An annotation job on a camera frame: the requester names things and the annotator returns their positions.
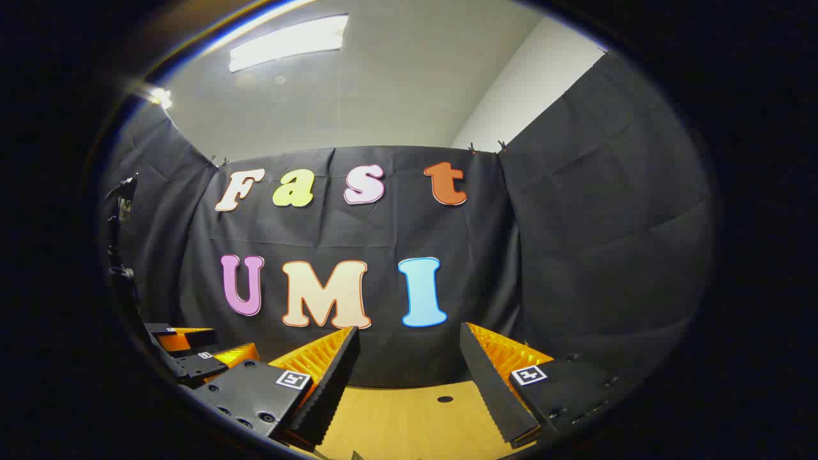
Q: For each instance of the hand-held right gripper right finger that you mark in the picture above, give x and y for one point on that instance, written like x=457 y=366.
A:
x=495 y=396

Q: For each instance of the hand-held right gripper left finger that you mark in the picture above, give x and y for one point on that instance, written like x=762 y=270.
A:
x=332 y=390

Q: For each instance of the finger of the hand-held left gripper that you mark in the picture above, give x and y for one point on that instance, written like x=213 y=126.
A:
x=185 y=340
x=204 y=365

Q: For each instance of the black backdrop cloth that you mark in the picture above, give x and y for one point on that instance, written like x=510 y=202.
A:
x=575 y=255

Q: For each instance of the small bright spot lamp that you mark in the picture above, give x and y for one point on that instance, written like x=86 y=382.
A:
x=161 y=97

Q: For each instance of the long ceiling light panel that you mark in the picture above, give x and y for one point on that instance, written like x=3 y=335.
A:
x=287 y=41

